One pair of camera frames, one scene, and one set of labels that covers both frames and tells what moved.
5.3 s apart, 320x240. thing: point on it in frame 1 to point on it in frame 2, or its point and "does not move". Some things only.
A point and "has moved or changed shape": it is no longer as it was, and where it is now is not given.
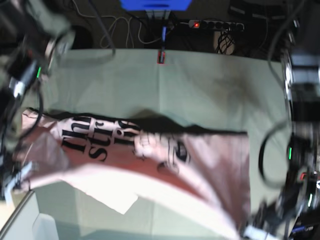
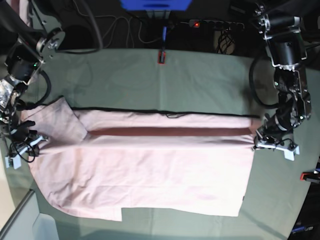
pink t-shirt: (203, 176) has moved or changed shape
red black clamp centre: (161, 54) does not move
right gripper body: (271, 221) to (270, 135)
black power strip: (216, 24) does not move
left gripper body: (11, 178) to (23, 139)
